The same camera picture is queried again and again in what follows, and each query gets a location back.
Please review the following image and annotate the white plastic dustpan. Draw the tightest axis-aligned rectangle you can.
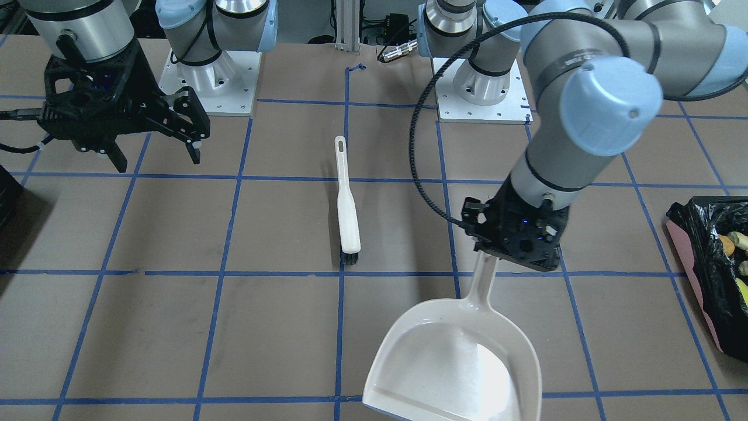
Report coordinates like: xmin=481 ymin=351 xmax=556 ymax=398
xmin=362 ymin=251 xmax=542 ymax=420

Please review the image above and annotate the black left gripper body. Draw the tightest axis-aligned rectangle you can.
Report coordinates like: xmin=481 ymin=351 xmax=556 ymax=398
xmin=460 ymin=179 xmax=571 ymax=272

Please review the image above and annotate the yellow green sponge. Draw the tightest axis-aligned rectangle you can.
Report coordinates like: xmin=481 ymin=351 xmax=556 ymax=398
xmin=735 ymin=277 xmax=748 ymax=306

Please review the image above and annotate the black lined bin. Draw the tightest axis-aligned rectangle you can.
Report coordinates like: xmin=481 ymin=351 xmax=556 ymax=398
xmin=1 ymin=165 xmax=24 ymax=230
xmin=666 ymin=195 xmax=747 ymax=362

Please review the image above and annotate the white hand brush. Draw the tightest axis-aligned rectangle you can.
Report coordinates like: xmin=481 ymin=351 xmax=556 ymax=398
xmin=334 ymin=136 xmax=361 ymax=265

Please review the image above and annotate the silver cable connector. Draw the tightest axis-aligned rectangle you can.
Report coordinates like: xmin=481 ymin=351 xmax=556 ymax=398
xmin=377 ymin=39 xmax=418 ymax=64

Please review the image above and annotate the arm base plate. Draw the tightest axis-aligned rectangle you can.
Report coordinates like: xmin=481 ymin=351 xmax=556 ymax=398
xmin=160 ymin=51 xmax=264 ymax=117
xmin=435 ymin=59 xmax=534 ymax=125

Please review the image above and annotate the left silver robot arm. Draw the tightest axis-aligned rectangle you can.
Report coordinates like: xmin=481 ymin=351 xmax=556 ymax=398
xmin=417 ymin=1 xmax=746 ymax=271

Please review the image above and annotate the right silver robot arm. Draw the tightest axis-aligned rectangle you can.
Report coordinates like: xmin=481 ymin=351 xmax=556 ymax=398
xmin=2 ymin=1 xmax=278 ymax=173

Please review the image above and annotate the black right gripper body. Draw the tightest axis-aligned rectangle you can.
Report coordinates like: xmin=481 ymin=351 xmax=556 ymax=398
xmin=36 ymin=41 xmax=170 ymax=151

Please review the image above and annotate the aluminium frame post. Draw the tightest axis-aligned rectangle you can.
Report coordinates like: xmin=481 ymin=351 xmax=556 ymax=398
xmin=334 ymin=0 xmax=361 ymax=55

